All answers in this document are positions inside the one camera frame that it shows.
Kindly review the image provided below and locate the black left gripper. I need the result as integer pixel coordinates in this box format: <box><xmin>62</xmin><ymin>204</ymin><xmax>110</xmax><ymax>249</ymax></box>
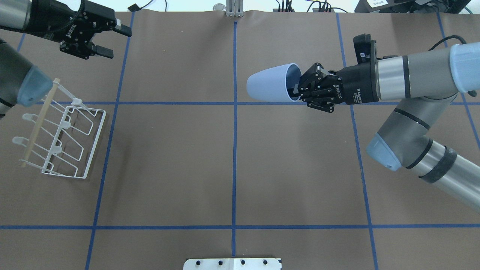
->
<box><xmin>29</xmin><ymin>0</ymin><xmax>132</xmax><ymax>59</ymax></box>

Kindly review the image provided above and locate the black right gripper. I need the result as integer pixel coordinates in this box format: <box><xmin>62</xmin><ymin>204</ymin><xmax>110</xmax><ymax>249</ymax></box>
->
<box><xmin>292</xmin><ymin>63</ymin><xmax>379</xmax><ymax>113</ymax></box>

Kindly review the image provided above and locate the light blue plastic cup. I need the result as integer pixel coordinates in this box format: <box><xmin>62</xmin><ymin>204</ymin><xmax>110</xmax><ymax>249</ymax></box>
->
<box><xmin>246</xmin><ymin>63</ymin><xmax>302</xmax><ymax>102</ymax></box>

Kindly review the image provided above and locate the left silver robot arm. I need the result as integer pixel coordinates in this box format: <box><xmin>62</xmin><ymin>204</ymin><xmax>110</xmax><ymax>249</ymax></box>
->
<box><xmin>0</xmin><ymin>0</ymin><xmax>132</xmax><ymax>118</ymax></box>

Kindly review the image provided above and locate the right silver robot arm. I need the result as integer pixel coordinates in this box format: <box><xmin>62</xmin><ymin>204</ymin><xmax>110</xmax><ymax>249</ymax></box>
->
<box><xmin>287</xmin><ymin>40</ymin><xmax>479</xmax><ymax>212</ymax></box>

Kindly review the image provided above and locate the small black device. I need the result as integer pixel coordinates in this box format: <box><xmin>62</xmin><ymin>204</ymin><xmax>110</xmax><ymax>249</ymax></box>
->
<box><xmin>127</xmin><ymin>3</ymin><xmax>142</xmax><ymax>12</ymax></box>

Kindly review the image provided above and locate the black usb hub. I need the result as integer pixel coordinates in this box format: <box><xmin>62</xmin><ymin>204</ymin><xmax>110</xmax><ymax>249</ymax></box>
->
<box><xmin>311</xmin><ymin>4</ymin><xmax>335</xmax><ymax>13</ymax></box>

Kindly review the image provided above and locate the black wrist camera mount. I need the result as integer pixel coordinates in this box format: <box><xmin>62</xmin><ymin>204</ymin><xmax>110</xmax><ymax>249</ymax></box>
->
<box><xmin>353</xmin><ymin>34</ymin><xmax>377</xmax><ymax>65</ymax></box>

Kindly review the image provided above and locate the aluminium frame post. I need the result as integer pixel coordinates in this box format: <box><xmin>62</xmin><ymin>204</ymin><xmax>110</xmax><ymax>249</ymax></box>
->
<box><xmin>226</xmin><ymin>0</ymin><xmax>244</xmax><ymax>17</ymax></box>

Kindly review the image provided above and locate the white wire cup holder rack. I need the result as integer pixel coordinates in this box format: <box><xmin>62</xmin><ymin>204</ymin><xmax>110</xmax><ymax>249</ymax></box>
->
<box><xmin>12</xmin><ymin>78</ymin><xmax>107</xmax><ymax>180</ymax></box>

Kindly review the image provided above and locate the white pedestal base plate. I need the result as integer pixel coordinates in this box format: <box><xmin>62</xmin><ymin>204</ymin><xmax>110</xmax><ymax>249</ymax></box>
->
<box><xmin>183</xmin><ymin>258</ymin><xmax>282</xmax><ymax>270</ymax></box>

